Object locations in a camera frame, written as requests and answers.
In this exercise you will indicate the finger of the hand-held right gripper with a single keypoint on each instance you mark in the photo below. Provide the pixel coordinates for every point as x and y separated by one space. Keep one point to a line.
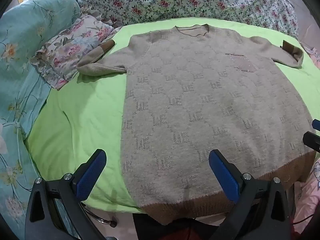
317 125
312 141

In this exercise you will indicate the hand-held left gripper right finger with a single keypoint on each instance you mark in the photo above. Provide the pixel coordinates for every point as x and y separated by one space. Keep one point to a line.
222 172

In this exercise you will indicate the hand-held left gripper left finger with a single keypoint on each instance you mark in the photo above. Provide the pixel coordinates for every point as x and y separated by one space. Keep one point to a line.
91 173

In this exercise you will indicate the beige patterned knit sweater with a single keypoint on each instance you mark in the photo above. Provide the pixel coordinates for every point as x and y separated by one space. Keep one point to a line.
200 100

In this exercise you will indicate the pink printed cloth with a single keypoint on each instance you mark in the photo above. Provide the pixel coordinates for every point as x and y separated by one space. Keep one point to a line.
308 195

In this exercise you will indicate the light green bed sheet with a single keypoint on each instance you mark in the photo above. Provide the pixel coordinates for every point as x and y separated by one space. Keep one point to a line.
82 120

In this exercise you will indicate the person's dark clothing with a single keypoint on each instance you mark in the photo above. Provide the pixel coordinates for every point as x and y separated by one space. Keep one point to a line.
180 230

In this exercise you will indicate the pink floral ruffled pillow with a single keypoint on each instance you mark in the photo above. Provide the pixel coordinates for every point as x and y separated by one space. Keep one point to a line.
72 47

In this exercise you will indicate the teal floral quilt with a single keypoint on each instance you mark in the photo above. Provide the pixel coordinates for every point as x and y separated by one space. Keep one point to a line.
22 55

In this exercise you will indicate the white red floral quilt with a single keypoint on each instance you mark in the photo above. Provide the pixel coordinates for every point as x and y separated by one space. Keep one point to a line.
180 0

